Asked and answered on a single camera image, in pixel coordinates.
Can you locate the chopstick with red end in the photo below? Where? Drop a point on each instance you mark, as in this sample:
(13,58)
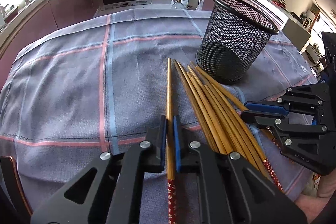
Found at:
(170,155)

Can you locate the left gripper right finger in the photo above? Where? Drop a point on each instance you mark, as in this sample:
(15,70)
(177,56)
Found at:
(230,189)

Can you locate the wooden chair back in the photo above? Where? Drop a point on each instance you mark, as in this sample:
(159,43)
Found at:
(14,188)

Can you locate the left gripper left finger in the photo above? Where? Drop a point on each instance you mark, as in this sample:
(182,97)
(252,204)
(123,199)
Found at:
(109,188)

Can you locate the pink lower kitchen cabinets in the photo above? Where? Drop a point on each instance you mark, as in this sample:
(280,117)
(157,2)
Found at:
(41,17)

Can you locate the plaid grey blue tablecloth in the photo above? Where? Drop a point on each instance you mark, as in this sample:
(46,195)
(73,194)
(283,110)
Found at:
(99,84)

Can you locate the black mesh utensil cup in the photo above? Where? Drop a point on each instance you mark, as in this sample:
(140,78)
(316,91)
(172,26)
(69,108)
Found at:
(236,34)

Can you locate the plastic oil bottle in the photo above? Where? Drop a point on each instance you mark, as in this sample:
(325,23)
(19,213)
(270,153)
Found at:
(178,5)

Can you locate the wooden chopstick with red tip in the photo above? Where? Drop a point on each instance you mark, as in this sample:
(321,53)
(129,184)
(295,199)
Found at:
(236,124)

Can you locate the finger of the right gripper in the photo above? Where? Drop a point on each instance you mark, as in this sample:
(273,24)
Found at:
(291,134)
(300,99)

